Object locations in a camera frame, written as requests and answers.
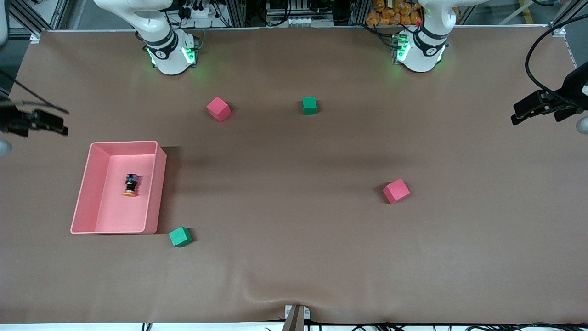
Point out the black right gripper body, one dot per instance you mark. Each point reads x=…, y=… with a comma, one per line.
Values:
x=13, y=120

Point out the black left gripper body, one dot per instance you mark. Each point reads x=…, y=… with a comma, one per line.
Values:
x=572, y=90

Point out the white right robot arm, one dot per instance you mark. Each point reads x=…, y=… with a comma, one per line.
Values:
x=167, y=55

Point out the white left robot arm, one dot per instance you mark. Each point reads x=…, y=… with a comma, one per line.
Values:
x=420, y=55

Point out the pink plastic bin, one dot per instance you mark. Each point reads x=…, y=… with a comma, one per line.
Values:
x=124, y=193

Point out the pink foam cube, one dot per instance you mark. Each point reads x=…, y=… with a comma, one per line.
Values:
x=218, y=109
x=396, y=191

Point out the orange packets pile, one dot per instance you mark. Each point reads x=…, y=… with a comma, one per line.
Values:
x=392, y=14

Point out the green foam cube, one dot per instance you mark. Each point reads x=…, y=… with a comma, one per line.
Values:
x=180, y=236
x=309, y=105

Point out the white power strip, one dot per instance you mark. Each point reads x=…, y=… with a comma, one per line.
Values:
x=198, y=11

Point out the brown table mat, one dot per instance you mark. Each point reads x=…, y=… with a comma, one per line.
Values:
x=294, y=257

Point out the aluminium frame profile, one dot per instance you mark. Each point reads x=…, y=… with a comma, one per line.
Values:
x=32, y=16
x=567, y=16

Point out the metal table edge bracket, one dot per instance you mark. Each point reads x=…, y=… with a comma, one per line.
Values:
x=296, y=317

